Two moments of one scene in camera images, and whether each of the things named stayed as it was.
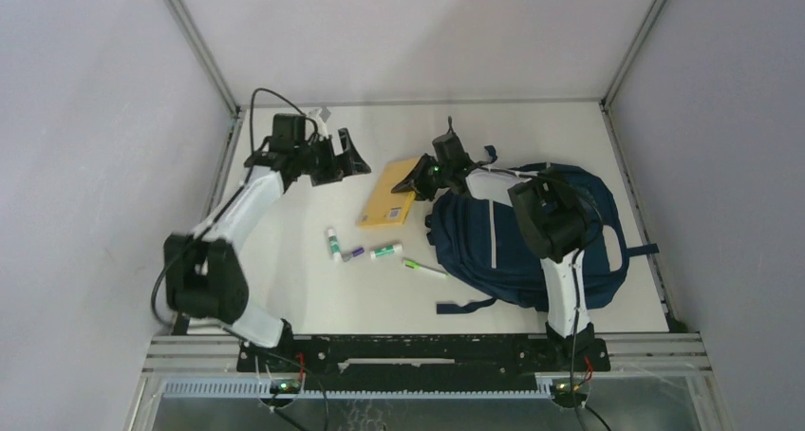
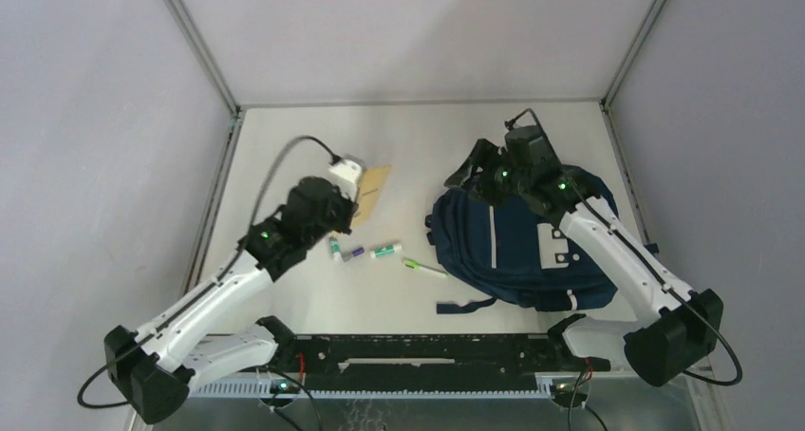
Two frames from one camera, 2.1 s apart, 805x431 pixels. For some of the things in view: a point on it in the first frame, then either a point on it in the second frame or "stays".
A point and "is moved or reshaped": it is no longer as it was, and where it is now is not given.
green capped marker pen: (415, 265) stays
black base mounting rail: (422, 361) stays
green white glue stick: (334, 244) stays
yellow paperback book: (384, 208) is moved or reshaped
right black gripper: (416, 177) -> (479, 156)
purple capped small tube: (346, 255) stays
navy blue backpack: (480, 248) stays
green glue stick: (391, 250) stays
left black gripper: (335, 170) -> (348, 205)
